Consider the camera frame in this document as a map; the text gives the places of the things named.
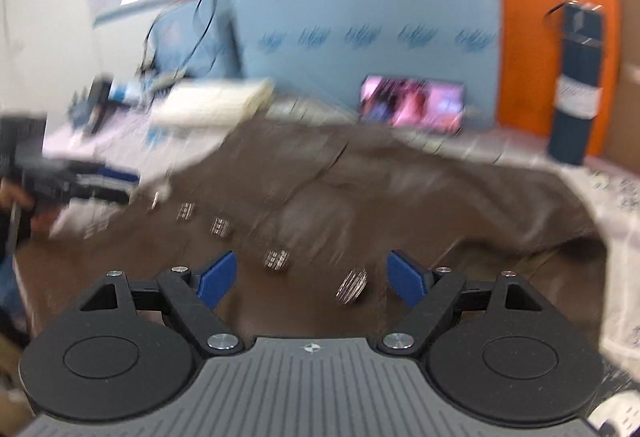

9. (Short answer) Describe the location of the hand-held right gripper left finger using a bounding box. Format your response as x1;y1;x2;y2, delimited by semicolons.
80;251;246;359

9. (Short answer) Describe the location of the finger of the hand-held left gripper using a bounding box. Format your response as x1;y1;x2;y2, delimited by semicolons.
60;180;133;208
75;164;141;188

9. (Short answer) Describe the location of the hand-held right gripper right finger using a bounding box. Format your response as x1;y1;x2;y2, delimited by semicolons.
377;251;551;359

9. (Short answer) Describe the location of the brown leather jacket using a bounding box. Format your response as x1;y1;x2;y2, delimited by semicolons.
15;117;608;358

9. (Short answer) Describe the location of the person's left hand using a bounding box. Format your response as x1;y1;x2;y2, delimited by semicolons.
0;180;61;233

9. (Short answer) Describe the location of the cream knit sweater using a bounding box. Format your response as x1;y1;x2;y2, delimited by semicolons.
150;78;275;128

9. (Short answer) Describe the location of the blue cloth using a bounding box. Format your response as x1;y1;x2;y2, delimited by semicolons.
0;252;28;333

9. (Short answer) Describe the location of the small blue cardboard box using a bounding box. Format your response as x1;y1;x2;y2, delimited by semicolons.
147;0;241;80

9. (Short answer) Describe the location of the smartphone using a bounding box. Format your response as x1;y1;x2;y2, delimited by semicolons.
359;76;467;135

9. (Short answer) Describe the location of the printed bed sheet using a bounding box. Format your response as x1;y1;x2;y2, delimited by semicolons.
42;97;640;437

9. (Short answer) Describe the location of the dark blue bottle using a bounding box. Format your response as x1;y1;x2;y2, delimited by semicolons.
545;0;606;166

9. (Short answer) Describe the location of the brown cardboard box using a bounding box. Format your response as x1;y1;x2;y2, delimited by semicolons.
607;0;640;163

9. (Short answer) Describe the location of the black camera device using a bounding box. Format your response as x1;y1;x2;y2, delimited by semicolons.
85;77;117;134

